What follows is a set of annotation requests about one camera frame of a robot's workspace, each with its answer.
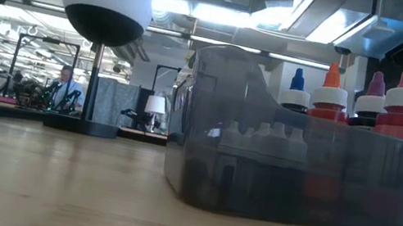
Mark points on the person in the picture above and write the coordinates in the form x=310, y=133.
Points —
x=68, y=89

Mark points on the small white shade lamp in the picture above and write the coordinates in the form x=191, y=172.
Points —
x=156, y=105

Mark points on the dark translucent plastic bin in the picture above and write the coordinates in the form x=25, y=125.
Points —
x=230, y=93

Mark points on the large purple-capped colouring bottle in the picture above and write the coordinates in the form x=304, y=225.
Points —
x=371, y=105

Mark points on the large orange-capped colouring bottle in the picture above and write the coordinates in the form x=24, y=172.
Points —
x=331, y=98

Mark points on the large blue-capped colouring bottle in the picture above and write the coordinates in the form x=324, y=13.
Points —
x=295, y=98

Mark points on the grey-blue fabric partition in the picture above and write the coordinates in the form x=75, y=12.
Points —
x=114, y=102

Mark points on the black gantry frame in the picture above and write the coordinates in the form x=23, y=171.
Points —
x=50, y=40
x=168, y=67

